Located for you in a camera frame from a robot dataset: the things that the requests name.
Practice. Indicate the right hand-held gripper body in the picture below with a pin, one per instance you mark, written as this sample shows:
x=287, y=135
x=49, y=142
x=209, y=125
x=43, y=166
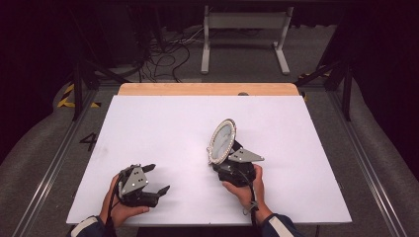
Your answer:
x=245, y=156

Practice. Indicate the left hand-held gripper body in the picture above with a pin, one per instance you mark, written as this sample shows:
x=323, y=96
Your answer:
x=133, y=182

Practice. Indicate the oval jewelled picture frame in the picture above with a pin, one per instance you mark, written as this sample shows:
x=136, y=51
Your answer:
x=221, y=141

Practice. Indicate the person's left hand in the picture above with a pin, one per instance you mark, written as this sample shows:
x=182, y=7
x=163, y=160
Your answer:
x=113, y=210

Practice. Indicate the person's right hand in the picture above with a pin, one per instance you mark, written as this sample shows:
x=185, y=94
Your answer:
x=245, y=196

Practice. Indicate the white table board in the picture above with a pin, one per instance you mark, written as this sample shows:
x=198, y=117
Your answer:
x=181, y=131

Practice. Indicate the grey round table grommet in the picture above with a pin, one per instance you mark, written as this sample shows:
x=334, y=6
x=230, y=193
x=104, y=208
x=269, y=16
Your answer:
x=243, y=94

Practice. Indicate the yellow black floor tape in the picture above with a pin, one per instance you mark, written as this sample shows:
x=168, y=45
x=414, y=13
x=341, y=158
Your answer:
x=311, y=75

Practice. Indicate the black metal stand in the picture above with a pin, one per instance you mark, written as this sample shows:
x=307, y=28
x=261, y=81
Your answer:
x=346, y=92
x=77, y=89

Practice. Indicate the aluminium floor rail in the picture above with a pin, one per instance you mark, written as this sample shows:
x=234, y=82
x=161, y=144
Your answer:
x=49, y=171
x=369, y=164

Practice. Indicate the white metal desk frame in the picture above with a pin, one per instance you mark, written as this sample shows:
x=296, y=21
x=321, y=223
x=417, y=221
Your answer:
x=247, y=21

